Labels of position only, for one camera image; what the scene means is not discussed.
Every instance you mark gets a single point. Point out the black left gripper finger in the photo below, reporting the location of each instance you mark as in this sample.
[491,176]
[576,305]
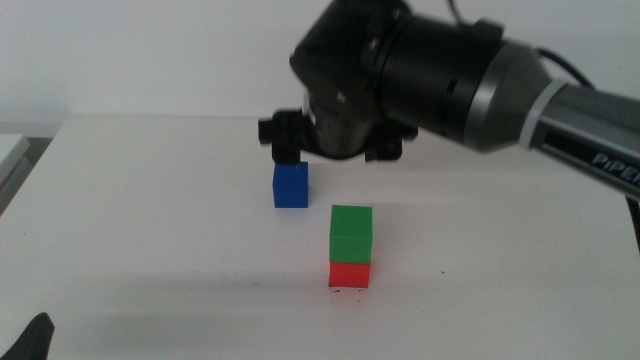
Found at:
[32,340]

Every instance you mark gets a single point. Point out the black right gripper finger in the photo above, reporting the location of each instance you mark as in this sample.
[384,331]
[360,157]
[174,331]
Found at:
[384,152]
[286,154]

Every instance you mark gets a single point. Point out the blue cube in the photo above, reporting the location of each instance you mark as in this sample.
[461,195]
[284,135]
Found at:
[291,186]

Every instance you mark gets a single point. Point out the green cube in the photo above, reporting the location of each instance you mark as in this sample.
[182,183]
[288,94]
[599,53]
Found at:
[351,234]

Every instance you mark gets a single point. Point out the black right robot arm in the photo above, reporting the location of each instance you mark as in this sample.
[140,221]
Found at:
[450,75]

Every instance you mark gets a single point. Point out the red cube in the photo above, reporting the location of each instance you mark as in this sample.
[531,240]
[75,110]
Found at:
[349,275]

